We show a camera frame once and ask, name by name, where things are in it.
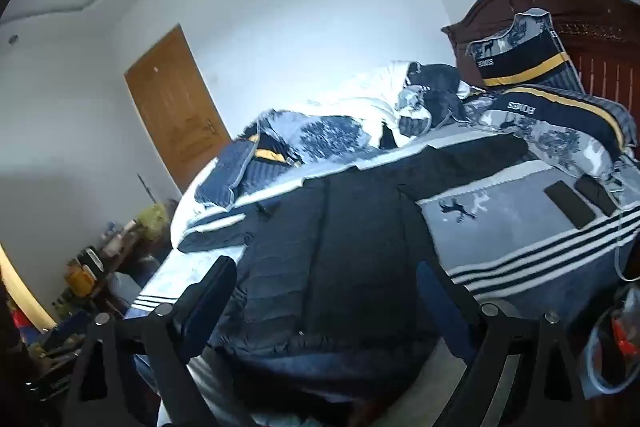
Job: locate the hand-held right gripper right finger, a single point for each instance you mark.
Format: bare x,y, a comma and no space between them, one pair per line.
437,294

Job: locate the striped bed blanket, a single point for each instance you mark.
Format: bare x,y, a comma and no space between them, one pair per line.
500,207

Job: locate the printed pillow with yellow stripe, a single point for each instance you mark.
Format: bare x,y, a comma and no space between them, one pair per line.
565,117
520,57

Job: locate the dark blue storage box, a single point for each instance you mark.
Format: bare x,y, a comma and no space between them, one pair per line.
60,347

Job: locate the blue striped pillow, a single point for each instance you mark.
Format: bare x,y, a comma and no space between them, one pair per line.
225,177

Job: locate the white and blue printed comforter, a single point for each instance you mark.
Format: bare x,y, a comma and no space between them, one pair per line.
325,132

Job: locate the black phone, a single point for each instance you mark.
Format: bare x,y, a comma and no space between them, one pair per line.
570,205
595,195

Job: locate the yellow-green plastic bag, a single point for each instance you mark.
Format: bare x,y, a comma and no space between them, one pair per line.
150,217

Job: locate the black puffer jacket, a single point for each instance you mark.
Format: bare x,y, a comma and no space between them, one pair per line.
340,247

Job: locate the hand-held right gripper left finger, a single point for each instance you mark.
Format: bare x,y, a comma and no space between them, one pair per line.
212,292

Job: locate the dark wooden headboard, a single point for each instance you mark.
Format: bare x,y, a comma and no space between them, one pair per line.
500,2

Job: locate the clear bag with red contents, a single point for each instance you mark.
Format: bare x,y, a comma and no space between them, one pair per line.
620,337

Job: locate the brown wooden door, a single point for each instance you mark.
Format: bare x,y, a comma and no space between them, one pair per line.
175,107

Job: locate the cluttered side table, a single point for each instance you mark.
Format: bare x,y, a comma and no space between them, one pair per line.
115,257

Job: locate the black stick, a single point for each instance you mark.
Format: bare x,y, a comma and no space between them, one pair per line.
146,188

